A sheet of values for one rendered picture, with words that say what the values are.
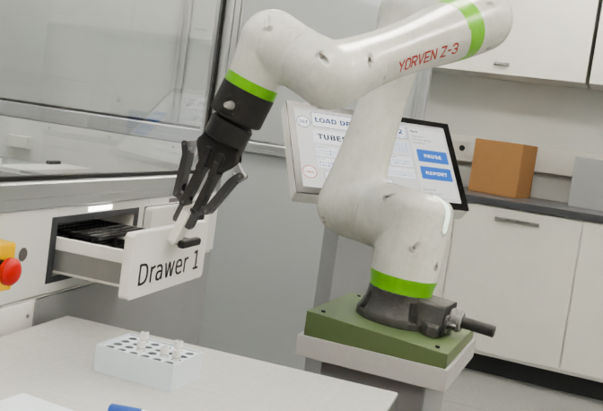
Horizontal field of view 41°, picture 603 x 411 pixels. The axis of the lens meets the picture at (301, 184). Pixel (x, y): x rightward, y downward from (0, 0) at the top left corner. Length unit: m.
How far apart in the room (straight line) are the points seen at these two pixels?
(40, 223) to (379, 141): 0.66
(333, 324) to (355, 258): 0.86
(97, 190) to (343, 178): 0.47
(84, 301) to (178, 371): 0.44
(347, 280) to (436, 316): 0.84
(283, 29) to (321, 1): 1.83
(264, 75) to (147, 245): 0.34
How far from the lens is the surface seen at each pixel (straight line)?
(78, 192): 1.46
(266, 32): 1.30
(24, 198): 1.34
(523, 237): 4.19
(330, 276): 2.32
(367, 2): 3.07
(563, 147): 4.87
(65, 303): 1.49
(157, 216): 1.69
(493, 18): 1.54
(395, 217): 1.50
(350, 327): 1.47
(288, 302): 3.15
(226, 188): 1.36
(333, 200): 1.59
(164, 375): 1.13
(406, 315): 1.52
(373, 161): 1.61
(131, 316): 1.72
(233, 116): 1.32
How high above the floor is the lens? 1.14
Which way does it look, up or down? 4 degrees down
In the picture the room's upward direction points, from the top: 8 degrees clockwise
